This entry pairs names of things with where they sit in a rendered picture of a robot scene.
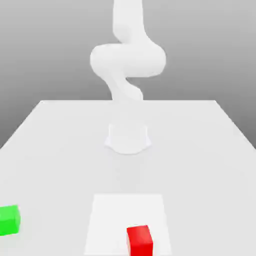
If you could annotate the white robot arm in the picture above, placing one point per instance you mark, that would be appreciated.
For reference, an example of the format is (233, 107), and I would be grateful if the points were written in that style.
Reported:
(128, 60)

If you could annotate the small red cube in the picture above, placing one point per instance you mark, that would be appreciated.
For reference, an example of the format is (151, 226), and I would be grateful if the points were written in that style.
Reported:
(139, 241)

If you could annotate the small green cube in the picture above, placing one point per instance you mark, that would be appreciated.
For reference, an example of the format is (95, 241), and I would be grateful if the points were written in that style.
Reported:
(9, 220)

